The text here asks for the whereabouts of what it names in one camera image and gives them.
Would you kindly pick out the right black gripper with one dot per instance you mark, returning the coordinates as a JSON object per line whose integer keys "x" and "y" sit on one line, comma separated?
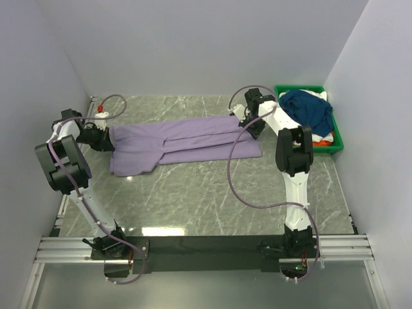
{"x": 256, "y": 132}

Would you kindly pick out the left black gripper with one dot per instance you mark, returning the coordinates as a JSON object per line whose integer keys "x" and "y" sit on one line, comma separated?
{"x": 104, "y": 143}

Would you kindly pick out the purple t shirt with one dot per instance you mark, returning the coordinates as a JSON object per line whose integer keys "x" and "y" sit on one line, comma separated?
{"x": 139, "y": 148}

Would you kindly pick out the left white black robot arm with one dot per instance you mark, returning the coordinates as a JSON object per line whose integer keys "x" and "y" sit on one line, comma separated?
{"x": 68, "y": 172}

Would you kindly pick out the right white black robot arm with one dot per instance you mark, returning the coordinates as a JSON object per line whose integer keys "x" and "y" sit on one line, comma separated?
{"x": 294, "y": 157}

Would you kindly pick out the dark blue t shirt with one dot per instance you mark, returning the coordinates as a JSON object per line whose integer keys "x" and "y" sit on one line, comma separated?
{"x": 309, "y": 109}

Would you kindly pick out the orange t shirt in bin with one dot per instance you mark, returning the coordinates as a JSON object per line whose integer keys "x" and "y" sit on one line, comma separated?
{"x": 322, "y": 143}

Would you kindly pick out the green plastic bin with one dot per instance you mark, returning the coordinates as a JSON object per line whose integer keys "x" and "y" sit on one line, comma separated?
{"x": 308, "y": 105}

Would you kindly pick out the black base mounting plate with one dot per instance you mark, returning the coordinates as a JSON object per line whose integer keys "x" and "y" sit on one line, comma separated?
{"x": 206, "y": 253}

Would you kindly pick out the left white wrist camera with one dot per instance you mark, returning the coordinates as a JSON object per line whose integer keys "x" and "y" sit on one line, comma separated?
{"x": 100, "y": 118}

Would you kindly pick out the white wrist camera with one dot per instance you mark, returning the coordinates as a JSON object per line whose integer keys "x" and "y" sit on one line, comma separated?
{"x": 240, "y": 111}
{"x": 100, "y": 118}

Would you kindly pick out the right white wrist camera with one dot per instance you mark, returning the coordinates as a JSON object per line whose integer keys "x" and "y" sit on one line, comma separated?
{"x": 240, "y": 111}

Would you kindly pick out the aluminium rail frame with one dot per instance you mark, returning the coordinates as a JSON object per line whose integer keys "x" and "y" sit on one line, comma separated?
{"x": 200, "y": 199}

